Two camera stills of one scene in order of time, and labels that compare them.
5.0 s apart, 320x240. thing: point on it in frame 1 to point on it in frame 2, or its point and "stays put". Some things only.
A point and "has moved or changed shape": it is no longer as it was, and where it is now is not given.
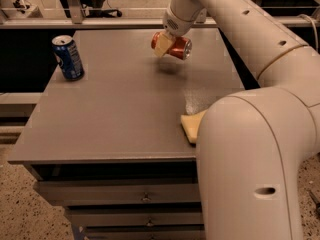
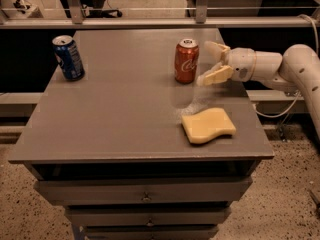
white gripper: x=175 y=25 to x=242 y=63
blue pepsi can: x=68 y=57 stays put
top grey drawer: x=96 y=192 stays put
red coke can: x=181 y=48 has moved or changed shape
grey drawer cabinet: x=110 y=145 stays put
